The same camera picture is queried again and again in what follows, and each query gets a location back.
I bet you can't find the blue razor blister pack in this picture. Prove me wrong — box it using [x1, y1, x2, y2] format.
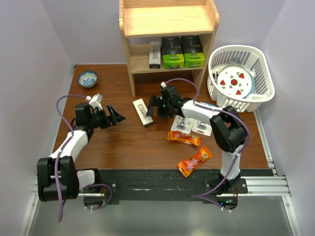
[191, 102, 217, 137]
[170, 115, 194, 134]

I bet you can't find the orange razor bag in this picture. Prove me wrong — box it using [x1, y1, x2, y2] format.
[177, 146, 213, 177]
[167, 131, 201, 146]

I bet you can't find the black green razor box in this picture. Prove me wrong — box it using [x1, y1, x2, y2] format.
[161, 36, 185, 69]
[181, 35, 205, 68]

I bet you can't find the blue white ceramic bowl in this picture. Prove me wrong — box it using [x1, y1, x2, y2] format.
[77, 71, 98, 88]

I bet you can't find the white plastic laundry basket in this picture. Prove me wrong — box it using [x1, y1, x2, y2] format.
[207, 45, 275, 112]

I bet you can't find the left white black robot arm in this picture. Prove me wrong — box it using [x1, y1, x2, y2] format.
[37, 103, 126, 202]

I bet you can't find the aluminium rail frame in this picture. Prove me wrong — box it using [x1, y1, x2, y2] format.
[20, 109, 299, 236]

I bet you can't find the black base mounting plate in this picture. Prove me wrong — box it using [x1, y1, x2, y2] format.
[43, 168, 274, 209]

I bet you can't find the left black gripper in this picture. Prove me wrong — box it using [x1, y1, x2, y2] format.
[88, 104, 125, 129]

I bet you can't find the white Harry's razor box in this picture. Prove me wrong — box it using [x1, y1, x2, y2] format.
[149, 42, 161, 69]

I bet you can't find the silver Harry's razor box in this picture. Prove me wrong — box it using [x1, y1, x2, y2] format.
[132, 98, 154, 127]

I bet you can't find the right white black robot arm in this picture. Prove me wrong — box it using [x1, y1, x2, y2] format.
[147, 85, 250, 198]

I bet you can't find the white watermelon pattern plate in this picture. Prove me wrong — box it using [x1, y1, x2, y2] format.
[217, 64, 254, 99]

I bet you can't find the wooden two-tier shelf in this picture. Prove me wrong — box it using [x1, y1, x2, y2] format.
[119, 0, 220, 95]

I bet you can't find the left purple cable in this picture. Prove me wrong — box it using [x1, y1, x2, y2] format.
[56, 94, 113, 223]

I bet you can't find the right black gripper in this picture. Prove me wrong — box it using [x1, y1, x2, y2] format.
[146, 96, 173, 118]

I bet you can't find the left blue razor blister pack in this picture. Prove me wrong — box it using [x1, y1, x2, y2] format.
[170, 115, 194, 134]

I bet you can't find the right blue razor blister pack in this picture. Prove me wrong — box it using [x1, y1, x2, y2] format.
[191, 102, 217, 137]

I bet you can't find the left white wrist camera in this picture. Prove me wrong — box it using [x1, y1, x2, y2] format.
[85, 93, 103, 110]

